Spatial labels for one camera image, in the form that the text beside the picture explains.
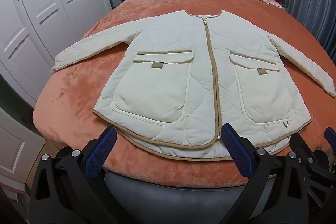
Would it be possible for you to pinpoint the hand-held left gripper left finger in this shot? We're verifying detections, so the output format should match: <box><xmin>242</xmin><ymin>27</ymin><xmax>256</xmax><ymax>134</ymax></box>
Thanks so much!
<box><xmin>29</xmin><ymin>126</ymin><xmax>117</xmax><ymax>224</ymax></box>

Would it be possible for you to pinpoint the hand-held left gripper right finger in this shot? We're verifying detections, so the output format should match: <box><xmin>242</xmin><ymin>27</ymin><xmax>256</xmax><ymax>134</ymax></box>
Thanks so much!
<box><xmin>220</xmin><ymin>123</ymin><xmax>315</xmax><ymax>224</ymax></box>

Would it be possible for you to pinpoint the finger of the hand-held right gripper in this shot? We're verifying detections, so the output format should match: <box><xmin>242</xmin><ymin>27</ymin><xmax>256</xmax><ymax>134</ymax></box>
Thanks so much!
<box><xmin>289</xmin><ymin>132</ymin><xmax>316</xmax><ymax>165</ymax></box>
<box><xmin>324</xmin><ymin>127</ymin><xmax>336</xmax><ymax>154</ymax></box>

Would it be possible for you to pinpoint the cream quilted jacket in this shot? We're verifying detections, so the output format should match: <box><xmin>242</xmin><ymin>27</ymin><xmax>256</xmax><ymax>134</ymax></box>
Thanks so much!
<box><xmin>50</xmin><ymin>10</ymin><xmax>336</xmax><ymax>161</ymax></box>

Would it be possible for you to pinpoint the orange plush blanket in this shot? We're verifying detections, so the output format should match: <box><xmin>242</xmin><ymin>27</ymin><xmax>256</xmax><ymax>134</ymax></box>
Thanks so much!
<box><xmin>32</xmin><ymin>0</ymin><xmax>336</xmax><ymax>188</ymax></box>

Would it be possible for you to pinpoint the white panelled cabinet door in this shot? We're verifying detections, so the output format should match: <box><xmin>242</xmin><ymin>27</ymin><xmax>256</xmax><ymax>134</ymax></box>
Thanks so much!
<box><xmin>0</xmin><ymin>108</ymin><xmax>46</xmax><ymax>184</ymax></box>

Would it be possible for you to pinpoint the pale storage box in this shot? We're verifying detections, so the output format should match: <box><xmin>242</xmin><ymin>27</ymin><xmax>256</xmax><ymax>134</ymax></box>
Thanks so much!
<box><xmin>0</xmin><ymin>181</ymin><xmax>27</xmax><ymax>214</ymax></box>

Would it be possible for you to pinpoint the dark nightstand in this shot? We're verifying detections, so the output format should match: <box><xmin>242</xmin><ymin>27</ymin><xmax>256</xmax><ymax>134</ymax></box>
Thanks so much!
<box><xmin>109</xmin><ymin>0</ymin><xmax>137</xmax><ymax>10</ymax></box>

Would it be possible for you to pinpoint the white panelled wardrobe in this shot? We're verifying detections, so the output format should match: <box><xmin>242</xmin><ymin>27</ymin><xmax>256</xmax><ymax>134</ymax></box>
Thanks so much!
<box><xmin>0</xmin><ymin>0</ymin><xmax>119</xmax><ymax>108</ymax></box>

